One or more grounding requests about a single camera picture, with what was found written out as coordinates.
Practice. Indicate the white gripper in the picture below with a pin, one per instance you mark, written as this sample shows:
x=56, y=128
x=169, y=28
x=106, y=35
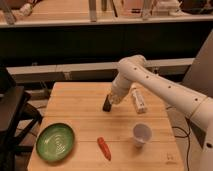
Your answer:
x=115, y=97

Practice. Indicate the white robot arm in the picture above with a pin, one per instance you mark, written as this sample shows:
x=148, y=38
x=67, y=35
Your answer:
x=196, y=106

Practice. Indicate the red toy chili pepper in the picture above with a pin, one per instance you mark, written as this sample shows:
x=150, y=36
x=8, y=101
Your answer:
x=104, y=148

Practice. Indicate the green glass plate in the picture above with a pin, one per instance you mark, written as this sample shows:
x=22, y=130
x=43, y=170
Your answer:
x=55, y=142

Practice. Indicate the black side stand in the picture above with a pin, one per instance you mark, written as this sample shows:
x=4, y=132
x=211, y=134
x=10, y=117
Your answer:
x=17, y=118

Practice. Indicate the wooden background shelf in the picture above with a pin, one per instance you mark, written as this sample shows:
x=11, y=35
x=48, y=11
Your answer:
x=36, y=13

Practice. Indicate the grey metal rail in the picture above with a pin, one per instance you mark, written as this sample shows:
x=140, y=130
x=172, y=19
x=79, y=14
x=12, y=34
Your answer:
x=92, y=71

